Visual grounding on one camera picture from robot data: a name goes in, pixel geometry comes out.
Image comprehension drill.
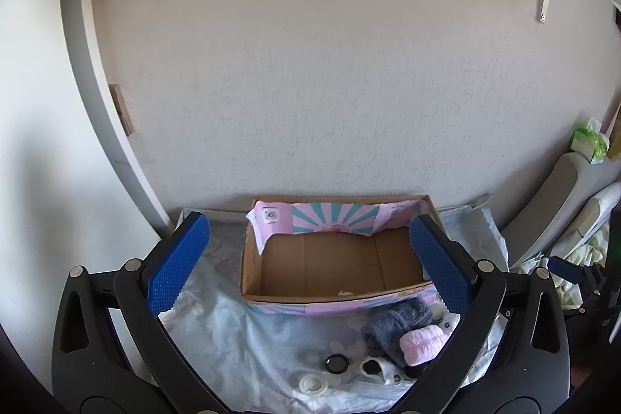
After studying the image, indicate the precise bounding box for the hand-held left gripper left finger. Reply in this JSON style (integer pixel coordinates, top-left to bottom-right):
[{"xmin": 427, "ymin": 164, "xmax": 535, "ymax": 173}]
[{"xmin": 51, "ymin": 211, "xmax": 231, "ymax": 414}]

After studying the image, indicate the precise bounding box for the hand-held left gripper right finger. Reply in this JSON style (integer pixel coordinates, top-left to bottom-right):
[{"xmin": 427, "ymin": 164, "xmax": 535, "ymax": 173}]
[{"xmin": 388, "ymin": 215, "xmax": 571, "ymax": 414}]

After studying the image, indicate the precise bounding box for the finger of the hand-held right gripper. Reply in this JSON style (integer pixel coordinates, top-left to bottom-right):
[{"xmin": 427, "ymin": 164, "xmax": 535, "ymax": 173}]
[{"xmin": 547, "ymin": 255, "xmax": 589, "ymax": 285}]

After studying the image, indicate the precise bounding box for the grey fluffy sock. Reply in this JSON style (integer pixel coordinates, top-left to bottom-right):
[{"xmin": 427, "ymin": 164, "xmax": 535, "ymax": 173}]
[{"xmin": 361, "ymin": 298, "xmax": 434, "ymax": 369}]

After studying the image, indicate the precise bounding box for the pink fluffy sock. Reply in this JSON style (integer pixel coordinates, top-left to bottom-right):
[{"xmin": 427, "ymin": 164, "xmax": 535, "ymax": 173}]
[{"xmin": 399, "ymin": 324, "xmax": 446, "ymax": 367}]

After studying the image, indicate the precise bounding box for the pink printed cardboard box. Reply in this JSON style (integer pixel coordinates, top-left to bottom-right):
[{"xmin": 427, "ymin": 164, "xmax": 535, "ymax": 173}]
[{"xmin": 240, "ymin": 195, "xmax": 444, "ymax": 318}]

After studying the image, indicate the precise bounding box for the pale green quilt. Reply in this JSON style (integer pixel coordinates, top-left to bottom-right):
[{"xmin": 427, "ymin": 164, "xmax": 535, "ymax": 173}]
[{"xmin": 509, "ymin": 220, "xmax": 621, "ymax": 313}]

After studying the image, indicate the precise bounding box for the cream padded cushion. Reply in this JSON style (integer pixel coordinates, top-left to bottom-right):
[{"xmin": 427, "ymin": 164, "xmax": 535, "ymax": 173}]
[{"xmin": 557, "ymin": 182, "xmax": 621, "ymax": 251}]

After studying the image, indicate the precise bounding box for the grey padded cushion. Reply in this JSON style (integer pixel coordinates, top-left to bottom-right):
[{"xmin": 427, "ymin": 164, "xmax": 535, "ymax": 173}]
[{"xmin": 500, "ymin": 151, "xmax": 601, "ymax": 270}]

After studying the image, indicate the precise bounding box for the light blue table cloth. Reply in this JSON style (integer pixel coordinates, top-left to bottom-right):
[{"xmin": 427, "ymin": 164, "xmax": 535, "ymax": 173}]
[{"xmin": 159, "ymin": 204, "xmax": 510, "ymax": 414}]

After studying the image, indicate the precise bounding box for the green tissue pack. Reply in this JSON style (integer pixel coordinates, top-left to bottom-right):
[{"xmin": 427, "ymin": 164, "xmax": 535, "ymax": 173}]
[{"xmin": 569, "ymin": 117, "xmax": 610, "ymax": 163}]

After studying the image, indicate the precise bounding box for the wooden board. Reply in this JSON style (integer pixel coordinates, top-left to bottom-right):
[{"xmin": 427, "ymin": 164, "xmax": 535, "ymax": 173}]
[{"xmin": 600, "ymin": 98, "xmax": 621, "ymax": 159}]

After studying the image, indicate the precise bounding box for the white round lid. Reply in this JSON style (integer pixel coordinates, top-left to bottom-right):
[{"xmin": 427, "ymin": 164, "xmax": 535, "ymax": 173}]
[{"xmin": 298, "ymin": 374, "xmax": 331, "ymax": 398}]

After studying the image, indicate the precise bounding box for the small wooden wall block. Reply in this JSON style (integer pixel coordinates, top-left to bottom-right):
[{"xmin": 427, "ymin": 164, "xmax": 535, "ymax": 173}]
[{"xmin": 109, "ymin": 83, "xmax": 135, "ymax": 137}]

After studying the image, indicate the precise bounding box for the white curved door frame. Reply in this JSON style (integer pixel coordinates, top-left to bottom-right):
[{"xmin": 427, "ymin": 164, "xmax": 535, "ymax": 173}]
[{"xmin": 58, "ymin": 0, "xmax": 179, "ymax": 241}]

